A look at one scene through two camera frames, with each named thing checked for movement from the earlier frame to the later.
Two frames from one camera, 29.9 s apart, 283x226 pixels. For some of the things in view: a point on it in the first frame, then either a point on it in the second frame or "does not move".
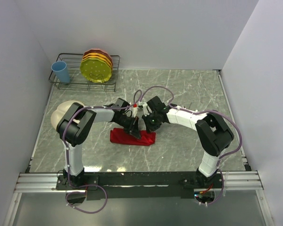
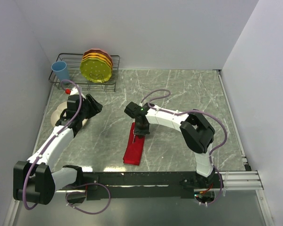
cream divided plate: [60, 111] does not move
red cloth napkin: [120, 135] -> [133, 152]
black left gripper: [133, 127] -> [95, 107]
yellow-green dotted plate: [95, 70] does not move
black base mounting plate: [141, 185] does not move
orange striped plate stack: [99, 53] does not move
